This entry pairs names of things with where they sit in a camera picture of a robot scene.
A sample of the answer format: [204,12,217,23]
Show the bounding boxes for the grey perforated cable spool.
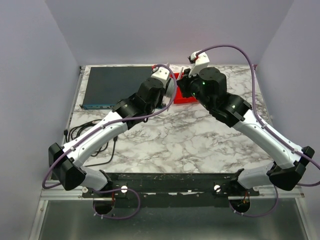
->
[165,66,184,111]

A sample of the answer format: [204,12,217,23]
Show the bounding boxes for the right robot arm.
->
[177,67,315,191]

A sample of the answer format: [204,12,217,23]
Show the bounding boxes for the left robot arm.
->
[48,77,165,191]

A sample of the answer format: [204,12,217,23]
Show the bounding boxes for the left red plastic bin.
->
[166,73,197,104]

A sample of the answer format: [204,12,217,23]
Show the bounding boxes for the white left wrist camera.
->
[151,64,170,87]

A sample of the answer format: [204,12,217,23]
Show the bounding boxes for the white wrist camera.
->
[188,51,210,77]
[151,64,170,87]

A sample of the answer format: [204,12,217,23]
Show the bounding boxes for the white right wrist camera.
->
[188,51,210,77]

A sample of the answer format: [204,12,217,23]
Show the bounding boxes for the dark grey network switch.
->
[80,66,152,110]

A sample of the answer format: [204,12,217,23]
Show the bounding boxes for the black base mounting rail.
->
[82,173,260,208]

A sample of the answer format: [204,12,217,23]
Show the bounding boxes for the black usb cable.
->
[63,119,118,167]

